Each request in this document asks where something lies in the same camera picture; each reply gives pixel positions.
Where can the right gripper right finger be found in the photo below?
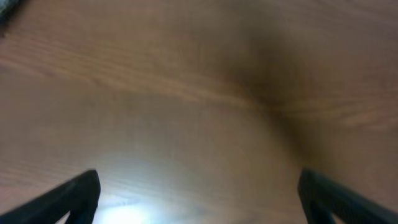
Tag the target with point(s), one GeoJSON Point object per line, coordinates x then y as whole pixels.
{"type": "Point", "coordinates": [321, 198]}

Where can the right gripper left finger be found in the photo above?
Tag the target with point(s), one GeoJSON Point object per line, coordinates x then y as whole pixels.
{"type": "Point", "coordinates": [77, 197]}

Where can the black polo shirt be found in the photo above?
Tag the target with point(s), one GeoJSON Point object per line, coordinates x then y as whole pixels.
{"type": "Point", "coordinates": [8, 8]}

